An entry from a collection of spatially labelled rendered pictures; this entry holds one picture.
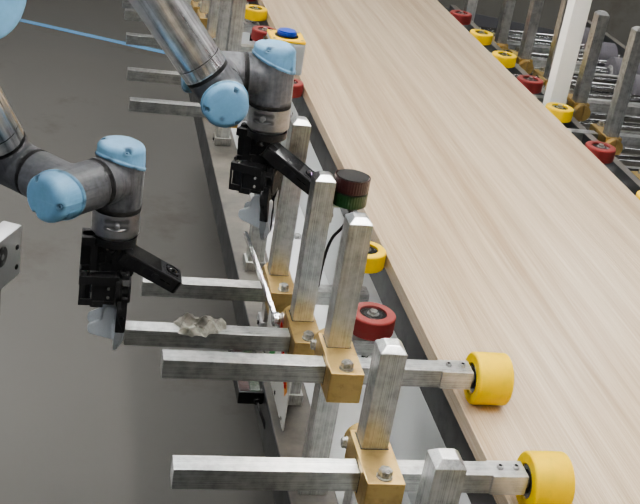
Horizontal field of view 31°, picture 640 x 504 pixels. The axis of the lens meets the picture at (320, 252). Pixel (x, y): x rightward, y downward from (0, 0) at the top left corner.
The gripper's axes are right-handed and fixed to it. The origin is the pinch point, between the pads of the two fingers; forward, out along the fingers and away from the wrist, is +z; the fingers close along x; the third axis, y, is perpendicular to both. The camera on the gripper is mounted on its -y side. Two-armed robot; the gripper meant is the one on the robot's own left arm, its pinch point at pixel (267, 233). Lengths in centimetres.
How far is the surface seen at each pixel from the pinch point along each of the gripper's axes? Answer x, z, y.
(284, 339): 21.5, 8.4, -10.3
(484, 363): 34, -3, -44
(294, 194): -6.4, -5.9, -2.7
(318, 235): 16.5, -9.4, -12.8
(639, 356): 4, 6, -69
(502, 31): -226, 9, -22
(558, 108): -133, 6, -47
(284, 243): -6.2, 4.3, -1.9
